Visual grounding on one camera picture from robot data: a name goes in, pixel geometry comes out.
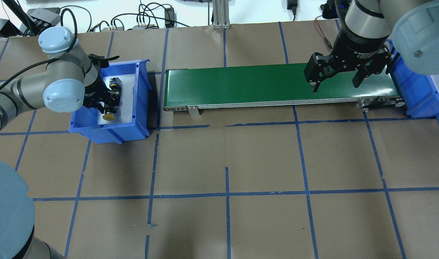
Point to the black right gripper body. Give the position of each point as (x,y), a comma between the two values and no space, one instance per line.
(360,46)

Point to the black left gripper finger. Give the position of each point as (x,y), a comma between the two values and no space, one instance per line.
(116,98)
(101,107)

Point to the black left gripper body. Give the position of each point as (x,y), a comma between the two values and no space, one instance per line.
(94,94)

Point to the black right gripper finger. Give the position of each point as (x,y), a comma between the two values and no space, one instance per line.
(359,77)
(316,82)

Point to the red push button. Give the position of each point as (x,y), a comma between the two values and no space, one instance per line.
(115,84)

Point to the yellow push button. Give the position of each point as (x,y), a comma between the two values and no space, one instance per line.
(108,113)

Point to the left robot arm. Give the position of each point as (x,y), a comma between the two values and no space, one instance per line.
(67,81)

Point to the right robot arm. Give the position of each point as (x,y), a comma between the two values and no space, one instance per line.
(412,25)

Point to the blue left storage bin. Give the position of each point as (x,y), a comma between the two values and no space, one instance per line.
(84,120)

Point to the blue storage bin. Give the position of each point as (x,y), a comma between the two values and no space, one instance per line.
(418,91)
(84,120)

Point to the blue right storage bin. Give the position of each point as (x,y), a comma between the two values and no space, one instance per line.
(418,91)

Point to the green conveyor belt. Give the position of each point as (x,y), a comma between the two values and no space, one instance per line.
(267,85)

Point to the black power adapter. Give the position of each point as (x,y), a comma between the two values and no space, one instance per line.
(170,17)

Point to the aluminium frame post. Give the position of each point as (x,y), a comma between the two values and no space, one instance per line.
(221,19)

